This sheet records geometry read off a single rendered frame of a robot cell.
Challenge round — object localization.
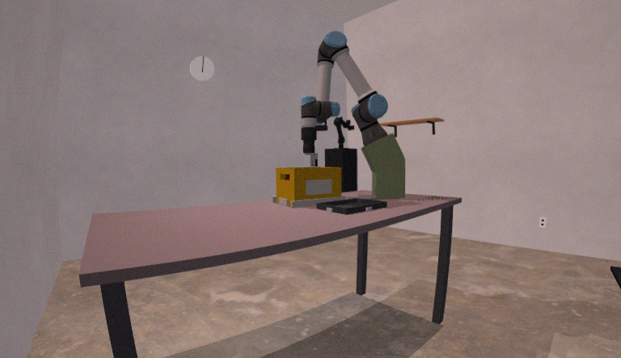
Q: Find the yellow bottle crate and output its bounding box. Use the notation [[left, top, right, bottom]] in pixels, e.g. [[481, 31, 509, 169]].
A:
[[276, 167, 341, 206]]

